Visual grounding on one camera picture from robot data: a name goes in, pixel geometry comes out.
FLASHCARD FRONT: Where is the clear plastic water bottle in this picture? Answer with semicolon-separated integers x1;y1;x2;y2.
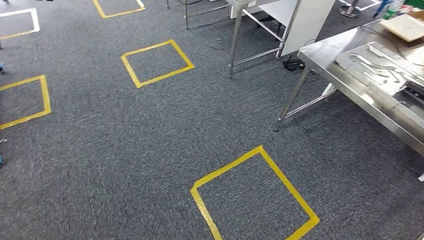
383;0;403;20

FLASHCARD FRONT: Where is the chrome round pedestal base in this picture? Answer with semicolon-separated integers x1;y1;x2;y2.
338;0;363;18

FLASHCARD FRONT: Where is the stamped grey metal panel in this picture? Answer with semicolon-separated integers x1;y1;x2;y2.
333;41;424;98

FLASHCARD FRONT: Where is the steel side table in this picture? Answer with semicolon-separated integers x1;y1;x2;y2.
165;0;303;79

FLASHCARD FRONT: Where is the stainless steel workbench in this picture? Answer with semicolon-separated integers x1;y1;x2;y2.
273;18;424;157

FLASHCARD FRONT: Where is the black power strip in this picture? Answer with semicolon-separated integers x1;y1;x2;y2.
282;54;308;72

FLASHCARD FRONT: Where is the white flat panel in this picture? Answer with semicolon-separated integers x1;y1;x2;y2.
258;0;337;58

